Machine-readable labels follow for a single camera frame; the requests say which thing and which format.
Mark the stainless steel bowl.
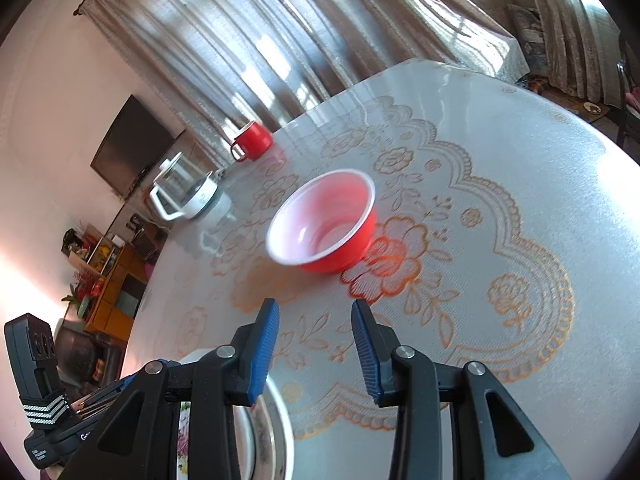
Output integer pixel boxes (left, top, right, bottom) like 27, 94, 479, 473
233, 376, 295, 480

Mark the red plastic bowl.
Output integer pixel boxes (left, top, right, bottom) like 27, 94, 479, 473
265, 169, 376, 273

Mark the small rose plate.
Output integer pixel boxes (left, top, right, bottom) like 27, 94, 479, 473
176, 402, 191, 480

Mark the orange wooden desk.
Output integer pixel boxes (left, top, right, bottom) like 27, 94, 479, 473
84, 245, 148, 341

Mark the wooden desktop shelf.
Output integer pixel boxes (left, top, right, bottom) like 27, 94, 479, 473
62, 224, 122, 278

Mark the lace patterned table cover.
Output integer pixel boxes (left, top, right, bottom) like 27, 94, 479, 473
174, 94, 576, 441

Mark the white glass electric kettle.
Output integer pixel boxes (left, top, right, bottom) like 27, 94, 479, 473
149, 152, 218, 222

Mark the red mug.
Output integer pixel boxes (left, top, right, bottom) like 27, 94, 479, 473
230, 122, 273, 162

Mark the beige window curtain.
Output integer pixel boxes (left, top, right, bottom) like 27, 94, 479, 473
77, 0, 528, 167

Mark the side window curtain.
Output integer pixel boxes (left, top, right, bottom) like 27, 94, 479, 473
534, 0, 623, 107

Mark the black wall television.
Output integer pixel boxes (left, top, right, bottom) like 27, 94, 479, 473
90, 96, 176, 200

